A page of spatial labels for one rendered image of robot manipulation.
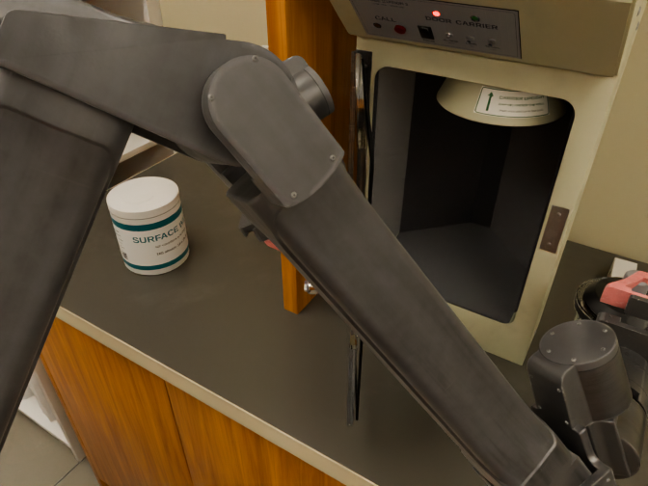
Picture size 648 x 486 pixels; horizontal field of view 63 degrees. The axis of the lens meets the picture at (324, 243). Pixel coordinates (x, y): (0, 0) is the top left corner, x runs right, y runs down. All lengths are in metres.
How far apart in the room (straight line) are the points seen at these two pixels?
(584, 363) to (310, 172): 0.28
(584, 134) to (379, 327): 0.44
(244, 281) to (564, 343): 0.68
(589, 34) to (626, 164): 0.62
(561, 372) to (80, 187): 0.35
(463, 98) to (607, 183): 0.52
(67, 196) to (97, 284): 0.84
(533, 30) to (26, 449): 1.94
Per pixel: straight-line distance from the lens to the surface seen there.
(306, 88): 0.56
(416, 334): 0.33
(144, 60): 0.25
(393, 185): 0.91
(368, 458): 0.77
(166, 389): 1.04
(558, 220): 0.75
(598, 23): 0.57
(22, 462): 2.11
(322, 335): 0.91
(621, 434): 0.50
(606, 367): 0.46
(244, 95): 0.24
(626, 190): 1.20
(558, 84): 0.68
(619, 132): 1.15
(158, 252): 1.04
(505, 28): 0.61
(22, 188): 0.26
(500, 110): 0.73
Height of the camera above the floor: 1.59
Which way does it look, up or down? 36 degrees down
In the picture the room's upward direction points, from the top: straight up
